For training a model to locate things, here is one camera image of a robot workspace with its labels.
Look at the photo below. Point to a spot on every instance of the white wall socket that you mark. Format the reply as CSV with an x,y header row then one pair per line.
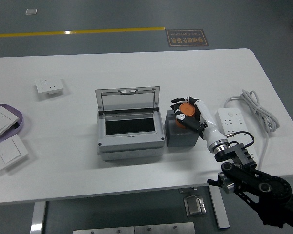
x,y
48,85

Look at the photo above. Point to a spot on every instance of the small square floor plate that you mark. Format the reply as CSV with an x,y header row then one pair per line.
x,y
31,11

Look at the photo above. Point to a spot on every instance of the metal base plate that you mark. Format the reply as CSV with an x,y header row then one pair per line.
x,y
134,229

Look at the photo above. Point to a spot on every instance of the metal hinge block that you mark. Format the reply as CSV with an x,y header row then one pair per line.
x,y
194,206

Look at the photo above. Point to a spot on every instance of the orange cylinder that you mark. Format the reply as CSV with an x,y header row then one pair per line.
x,y
187,109

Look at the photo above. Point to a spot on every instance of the grey cube block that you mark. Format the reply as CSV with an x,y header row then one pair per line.
x,y
180,137

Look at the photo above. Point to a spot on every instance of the brown floor sign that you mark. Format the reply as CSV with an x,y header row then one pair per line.
x,y
187,38

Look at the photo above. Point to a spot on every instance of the white wall switch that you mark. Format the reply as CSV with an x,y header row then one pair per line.
x,y
0,122
8,152

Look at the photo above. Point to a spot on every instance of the white power strip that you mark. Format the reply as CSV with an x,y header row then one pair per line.
x,y
230,122

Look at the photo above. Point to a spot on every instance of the grey box with clear lid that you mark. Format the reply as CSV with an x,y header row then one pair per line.
x,y
129,143

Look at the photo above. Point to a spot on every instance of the white table leg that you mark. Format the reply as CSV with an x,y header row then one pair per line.
x,y
37,217
219,209

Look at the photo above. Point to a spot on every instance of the purple tray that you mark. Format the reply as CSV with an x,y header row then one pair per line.
x,y
19,117

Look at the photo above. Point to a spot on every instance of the yellow floor tape line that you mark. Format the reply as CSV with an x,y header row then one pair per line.
x,y
75,32

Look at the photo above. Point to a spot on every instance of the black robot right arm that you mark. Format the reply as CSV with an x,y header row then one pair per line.
x,y
271,187

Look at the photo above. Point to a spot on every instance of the grey under-table bracket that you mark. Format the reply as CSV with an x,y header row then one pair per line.
x,y
188,190

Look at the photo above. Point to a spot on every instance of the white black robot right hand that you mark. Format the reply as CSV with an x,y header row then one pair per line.
x,y
211,129

